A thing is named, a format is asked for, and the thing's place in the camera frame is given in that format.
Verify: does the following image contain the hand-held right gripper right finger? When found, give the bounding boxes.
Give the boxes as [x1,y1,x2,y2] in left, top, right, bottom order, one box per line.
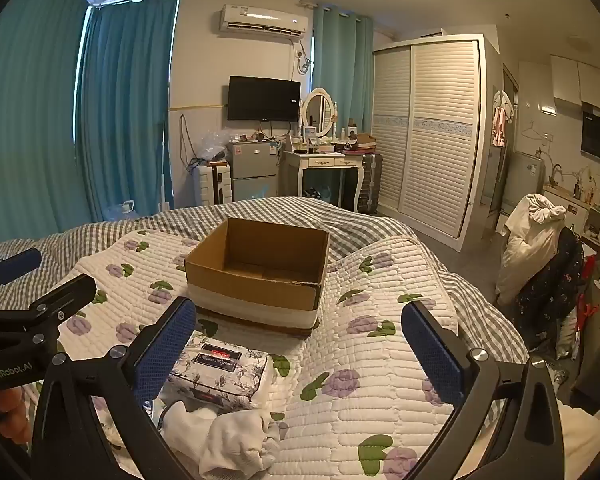
[400,300,566,480]

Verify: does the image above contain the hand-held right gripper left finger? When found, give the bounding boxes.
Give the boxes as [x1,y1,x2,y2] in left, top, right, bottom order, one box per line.
[30,296,198,480]

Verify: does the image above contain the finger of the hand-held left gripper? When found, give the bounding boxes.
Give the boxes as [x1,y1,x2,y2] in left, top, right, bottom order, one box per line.
[0,274,97,348]
[0,247,43,311]

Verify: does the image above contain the white soft cloth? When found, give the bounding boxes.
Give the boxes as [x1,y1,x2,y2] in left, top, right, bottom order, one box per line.
[152,399,221,458]

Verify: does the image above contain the white sock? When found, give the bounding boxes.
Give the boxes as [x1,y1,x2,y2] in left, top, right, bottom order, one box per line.
[200,407,282,479]

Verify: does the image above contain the brown cardboard box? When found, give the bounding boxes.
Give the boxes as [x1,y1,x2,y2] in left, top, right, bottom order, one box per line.
[184,217,331,338]

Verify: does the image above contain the person's left hand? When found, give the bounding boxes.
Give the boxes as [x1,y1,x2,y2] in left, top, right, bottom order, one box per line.
[0,387,32,445]

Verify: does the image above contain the white floral quilt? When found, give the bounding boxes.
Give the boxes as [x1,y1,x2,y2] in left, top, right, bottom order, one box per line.
[22,230,531,480]

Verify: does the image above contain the clear water jug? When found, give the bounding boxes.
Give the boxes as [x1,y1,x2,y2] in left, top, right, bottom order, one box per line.
[105,200,137,222]

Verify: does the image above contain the wide teal curtain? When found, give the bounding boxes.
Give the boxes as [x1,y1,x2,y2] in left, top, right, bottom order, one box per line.
[0,0,90,257]

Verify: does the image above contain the white mop pole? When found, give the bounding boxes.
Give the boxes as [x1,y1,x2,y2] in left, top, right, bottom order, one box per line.
[157,120,172,214]

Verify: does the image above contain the white pillow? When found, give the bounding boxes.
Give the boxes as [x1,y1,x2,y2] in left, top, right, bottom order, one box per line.
[552,400,600,480]

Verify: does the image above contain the white suitcase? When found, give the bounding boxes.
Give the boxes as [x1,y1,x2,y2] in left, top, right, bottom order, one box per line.
[197,162,234,206]

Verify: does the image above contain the teal window curtain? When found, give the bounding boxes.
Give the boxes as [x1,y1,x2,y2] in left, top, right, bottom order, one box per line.
[77,0,182,226]

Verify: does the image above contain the dark suitcase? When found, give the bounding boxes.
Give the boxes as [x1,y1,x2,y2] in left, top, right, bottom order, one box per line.
[356,152,384,214]

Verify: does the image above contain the grey checked bed sheet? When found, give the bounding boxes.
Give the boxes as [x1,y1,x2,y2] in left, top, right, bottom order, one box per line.
[0,195,531,363]

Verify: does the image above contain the grey washing machine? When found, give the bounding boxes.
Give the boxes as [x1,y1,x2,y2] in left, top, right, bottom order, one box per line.
[500,152,547,212]

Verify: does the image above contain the grey mini fridge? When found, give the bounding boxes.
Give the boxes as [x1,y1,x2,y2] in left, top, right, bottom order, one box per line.
[228,141,281,204]

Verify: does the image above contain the clear plastic bag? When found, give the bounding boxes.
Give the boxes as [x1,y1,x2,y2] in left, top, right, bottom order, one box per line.
[197,129,231,162]

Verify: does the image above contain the white louvred wardrobe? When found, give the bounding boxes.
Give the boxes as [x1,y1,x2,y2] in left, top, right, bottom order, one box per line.
[371,34,502,254]

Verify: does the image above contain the small cardboard box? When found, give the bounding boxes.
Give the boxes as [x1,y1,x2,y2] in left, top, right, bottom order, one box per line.
[347,132,379,154]

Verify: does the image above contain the white dressing table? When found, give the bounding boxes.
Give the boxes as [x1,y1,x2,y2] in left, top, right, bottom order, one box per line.
[282,149,367,213]

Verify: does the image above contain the hanging pink clothes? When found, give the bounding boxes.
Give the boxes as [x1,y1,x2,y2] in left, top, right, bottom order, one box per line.
[490,91,516,149]

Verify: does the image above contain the white oval mirror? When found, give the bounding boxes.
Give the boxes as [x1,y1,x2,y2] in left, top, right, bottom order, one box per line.
[301,87,334,140]

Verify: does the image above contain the narrow teal curtain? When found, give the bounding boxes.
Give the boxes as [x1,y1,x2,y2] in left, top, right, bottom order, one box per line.
[312,5,376,137]

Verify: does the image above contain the white air conditioner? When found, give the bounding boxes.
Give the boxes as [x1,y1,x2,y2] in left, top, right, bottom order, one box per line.
[218,4,311,40]

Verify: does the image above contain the black wall television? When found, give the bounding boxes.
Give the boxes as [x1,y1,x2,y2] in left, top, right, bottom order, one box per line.
[227,76,302,122]

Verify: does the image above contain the white wall cabinets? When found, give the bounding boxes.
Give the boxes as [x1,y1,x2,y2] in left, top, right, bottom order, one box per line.
[550,55,600,111]

